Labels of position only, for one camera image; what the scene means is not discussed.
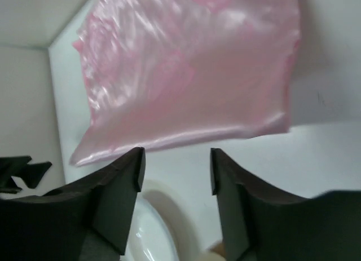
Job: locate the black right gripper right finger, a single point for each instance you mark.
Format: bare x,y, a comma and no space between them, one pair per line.
262,222

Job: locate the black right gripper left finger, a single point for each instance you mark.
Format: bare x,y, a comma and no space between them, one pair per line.
88,219

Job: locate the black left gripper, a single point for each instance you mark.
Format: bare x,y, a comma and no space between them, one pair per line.
21,178

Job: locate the pink satin rose cloth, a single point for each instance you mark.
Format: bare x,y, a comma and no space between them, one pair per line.
161,74

